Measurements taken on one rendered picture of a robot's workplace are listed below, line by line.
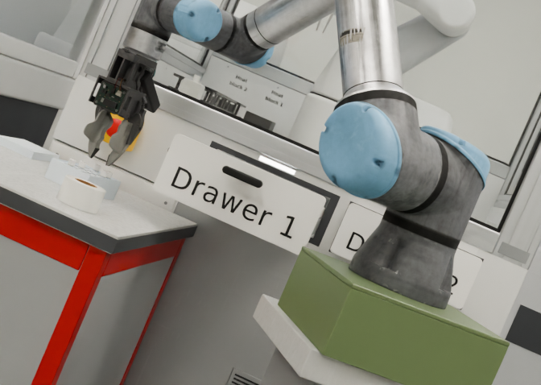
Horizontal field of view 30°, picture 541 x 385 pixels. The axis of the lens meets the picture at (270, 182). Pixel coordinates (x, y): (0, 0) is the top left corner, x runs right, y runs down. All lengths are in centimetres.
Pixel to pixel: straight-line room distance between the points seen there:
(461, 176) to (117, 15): 101
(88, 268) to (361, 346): 47
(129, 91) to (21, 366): 54
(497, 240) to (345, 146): 80
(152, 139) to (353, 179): 89
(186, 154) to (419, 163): 56
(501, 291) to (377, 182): 82
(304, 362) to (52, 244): 47
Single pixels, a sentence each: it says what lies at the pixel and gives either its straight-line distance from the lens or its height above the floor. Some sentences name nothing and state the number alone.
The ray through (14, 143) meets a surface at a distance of 205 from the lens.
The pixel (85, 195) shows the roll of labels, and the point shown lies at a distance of 163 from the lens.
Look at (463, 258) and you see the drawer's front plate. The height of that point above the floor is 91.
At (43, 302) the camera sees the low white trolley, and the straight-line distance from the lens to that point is 160.
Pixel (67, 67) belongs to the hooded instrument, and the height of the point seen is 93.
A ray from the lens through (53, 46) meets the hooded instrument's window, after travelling 299.
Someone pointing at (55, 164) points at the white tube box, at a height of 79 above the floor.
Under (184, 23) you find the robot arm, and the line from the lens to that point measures 177.
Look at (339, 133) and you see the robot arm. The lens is 134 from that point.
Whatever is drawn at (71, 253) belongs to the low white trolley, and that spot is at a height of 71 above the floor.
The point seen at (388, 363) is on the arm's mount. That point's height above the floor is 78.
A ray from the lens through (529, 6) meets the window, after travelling 214.
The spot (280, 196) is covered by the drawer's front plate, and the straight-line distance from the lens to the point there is 175.
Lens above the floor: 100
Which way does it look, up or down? 3 degrees down
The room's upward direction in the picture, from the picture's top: 23 degrees clockwise
